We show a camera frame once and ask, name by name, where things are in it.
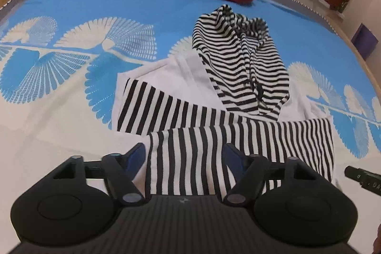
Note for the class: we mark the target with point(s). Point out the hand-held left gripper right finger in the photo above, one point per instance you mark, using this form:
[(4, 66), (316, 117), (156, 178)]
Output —
[(233, 159)]

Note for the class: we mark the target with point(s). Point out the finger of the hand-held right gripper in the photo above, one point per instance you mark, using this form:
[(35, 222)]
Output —
[(361, 178)]

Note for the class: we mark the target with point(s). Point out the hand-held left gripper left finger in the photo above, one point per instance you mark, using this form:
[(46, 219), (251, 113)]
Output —
[(134, 158)]

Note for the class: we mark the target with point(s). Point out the black white striped hoodie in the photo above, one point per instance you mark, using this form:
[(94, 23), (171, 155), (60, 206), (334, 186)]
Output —
[(238, 93)]

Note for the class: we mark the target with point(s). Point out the blue white printed blanket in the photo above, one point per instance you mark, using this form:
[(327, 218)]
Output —
[(74, 63)]

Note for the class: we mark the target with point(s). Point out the purple box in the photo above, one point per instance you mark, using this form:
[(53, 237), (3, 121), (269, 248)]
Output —
[(364, 41)]

